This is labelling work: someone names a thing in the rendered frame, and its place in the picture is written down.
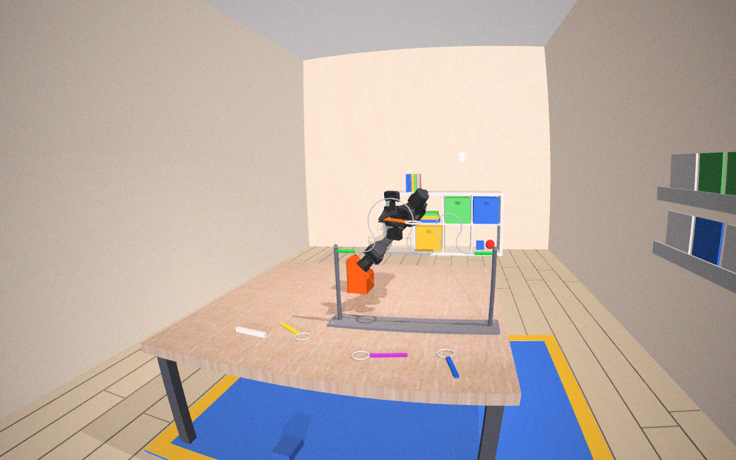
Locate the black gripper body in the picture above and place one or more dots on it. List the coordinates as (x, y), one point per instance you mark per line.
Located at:
(394, 233)

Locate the white loop with blue handle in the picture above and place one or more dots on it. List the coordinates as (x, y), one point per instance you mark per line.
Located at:
(450, 362)

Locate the purple wand with white loop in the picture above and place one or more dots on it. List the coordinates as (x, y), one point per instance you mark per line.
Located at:
(383, 355)

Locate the white rectangular bar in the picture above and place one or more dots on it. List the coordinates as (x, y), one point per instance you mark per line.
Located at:
(251, 332)

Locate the grey loop with yellow handle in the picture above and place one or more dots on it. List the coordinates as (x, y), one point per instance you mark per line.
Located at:
(295, 332)

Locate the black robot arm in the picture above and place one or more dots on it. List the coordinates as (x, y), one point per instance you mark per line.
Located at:
(417, 204)

